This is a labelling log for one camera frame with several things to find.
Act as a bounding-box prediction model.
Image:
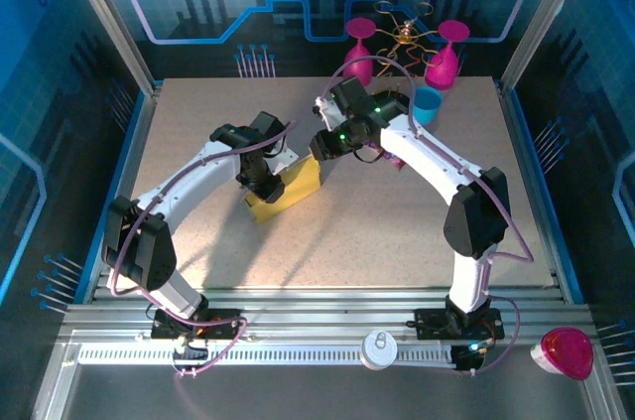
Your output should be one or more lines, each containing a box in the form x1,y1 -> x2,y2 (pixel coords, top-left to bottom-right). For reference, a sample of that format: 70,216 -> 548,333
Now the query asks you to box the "purple snack bag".
369,139 -> 406,171

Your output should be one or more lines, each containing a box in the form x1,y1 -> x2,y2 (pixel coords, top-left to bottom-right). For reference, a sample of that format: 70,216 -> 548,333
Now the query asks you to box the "yellow paper box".
245,155 -> 322,225

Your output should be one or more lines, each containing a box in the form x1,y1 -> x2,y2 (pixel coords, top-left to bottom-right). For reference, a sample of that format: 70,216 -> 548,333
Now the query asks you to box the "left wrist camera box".
270,144 -> 299,176

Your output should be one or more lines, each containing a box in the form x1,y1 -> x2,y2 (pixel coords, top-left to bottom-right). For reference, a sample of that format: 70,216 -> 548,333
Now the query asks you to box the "aluminium frame post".
497,0 -> 596,88
54,0 -> 161,93

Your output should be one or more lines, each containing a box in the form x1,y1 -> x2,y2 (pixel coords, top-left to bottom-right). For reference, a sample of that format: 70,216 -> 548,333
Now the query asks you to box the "aluminium mounting rail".
59,288 -> 596,343

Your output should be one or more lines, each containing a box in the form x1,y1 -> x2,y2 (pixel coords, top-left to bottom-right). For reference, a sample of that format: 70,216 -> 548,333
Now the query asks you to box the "white slotted cable duct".
76,343 -> 457,367

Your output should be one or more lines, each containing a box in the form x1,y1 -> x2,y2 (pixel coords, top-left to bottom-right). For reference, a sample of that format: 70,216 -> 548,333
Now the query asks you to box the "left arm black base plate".
150,308 -> 243,342

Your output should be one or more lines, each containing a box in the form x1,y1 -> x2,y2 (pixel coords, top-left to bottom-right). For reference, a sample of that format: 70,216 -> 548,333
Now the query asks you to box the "gold wire cup rack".
372,0 -> 441,93

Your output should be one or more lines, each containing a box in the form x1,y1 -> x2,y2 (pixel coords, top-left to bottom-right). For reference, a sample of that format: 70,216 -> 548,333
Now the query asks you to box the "black controller board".
450,340 -> 490,372

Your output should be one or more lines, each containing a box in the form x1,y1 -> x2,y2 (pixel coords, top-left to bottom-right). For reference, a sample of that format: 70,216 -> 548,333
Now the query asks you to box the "pink plastic goblet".
424,19 -> 471,91
342,17 -> 377,88

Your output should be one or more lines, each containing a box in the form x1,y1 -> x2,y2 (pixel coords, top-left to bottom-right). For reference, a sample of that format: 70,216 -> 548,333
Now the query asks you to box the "silver tin can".
360,330 -> 398,371

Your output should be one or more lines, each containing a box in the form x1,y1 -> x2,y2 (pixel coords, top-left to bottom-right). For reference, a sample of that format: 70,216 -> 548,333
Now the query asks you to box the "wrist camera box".
270,144 -> 299,176
313,96 -> 338,128

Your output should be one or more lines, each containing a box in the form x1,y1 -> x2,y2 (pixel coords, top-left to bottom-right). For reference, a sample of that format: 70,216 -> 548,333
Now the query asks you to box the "blue plastic goblet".
414,86 -> 444,126

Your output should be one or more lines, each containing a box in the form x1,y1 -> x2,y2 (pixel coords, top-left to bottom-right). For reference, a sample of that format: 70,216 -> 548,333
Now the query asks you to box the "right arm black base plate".
414,308 -> 505,342

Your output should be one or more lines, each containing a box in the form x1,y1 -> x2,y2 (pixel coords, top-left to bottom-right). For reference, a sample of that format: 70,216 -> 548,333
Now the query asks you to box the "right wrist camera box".
313,96 -> 338,128

